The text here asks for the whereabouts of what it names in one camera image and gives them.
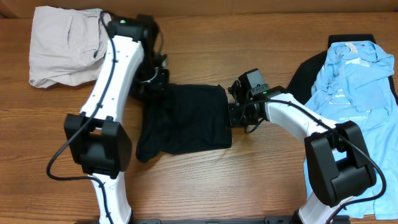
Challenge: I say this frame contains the black t-shirt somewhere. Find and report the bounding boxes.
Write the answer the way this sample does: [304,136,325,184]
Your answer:
[136,84,232,163]

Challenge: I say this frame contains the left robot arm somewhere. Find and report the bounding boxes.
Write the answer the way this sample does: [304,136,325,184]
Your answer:
[64,14,169,223]

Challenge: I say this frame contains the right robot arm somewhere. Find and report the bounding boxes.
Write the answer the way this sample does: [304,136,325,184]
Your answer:
[228,69,376,223]

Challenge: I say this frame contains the beige folded trousers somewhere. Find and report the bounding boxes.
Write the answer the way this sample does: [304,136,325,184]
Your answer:
[29,6,111,88]

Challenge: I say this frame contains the light blue t-shirt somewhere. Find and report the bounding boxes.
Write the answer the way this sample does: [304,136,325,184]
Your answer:
[305,41,397,220]

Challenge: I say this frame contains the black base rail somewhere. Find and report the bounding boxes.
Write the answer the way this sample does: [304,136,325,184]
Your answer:
[74,215,351,224]

